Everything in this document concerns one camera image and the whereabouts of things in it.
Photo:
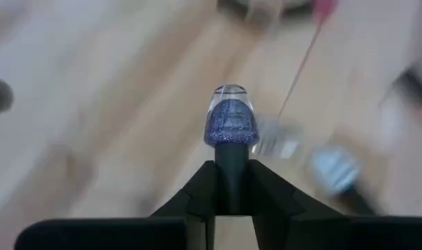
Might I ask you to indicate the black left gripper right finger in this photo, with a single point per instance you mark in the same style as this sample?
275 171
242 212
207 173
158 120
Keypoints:
318 234

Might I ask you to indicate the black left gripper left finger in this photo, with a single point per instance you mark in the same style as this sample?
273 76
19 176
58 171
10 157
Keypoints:
127 234

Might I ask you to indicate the pale blue nail polish bottle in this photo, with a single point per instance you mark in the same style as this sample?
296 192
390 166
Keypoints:
334 170

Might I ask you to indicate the silver glitter nail polish bottle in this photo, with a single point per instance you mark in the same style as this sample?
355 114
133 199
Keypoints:
278 142

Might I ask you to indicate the purple glitter nail polish bottle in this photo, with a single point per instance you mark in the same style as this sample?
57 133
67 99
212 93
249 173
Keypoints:
231 121

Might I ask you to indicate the bronze nail polish bottle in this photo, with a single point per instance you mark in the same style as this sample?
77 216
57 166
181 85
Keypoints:
263 15

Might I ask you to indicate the dark pink nail polish bottle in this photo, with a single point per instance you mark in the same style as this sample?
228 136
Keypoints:
324 8

